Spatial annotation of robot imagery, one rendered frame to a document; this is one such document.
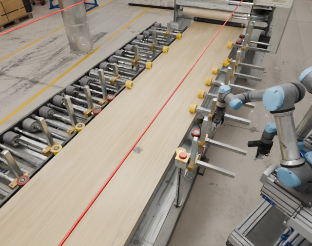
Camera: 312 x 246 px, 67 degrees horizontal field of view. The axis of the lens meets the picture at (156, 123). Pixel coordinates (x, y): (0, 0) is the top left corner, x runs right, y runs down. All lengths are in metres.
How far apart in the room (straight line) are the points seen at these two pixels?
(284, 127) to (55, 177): 1.45
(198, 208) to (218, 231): 0.28
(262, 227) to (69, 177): 1.66
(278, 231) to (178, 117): 1.29
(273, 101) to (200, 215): 1.57
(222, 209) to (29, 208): 1.76
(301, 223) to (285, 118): 0.62
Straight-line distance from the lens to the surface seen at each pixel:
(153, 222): 1.80
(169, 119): 2.07
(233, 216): 2.63
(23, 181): 1.87
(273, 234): 2.42
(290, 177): 1.42
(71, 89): 2.71
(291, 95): 1.35
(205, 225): 2.52
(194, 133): 1.95
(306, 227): 1.65
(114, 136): 1.95
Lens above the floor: 2.25
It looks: 42 degrees down
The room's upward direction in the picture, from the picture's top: 1 degrees counter-clockwise
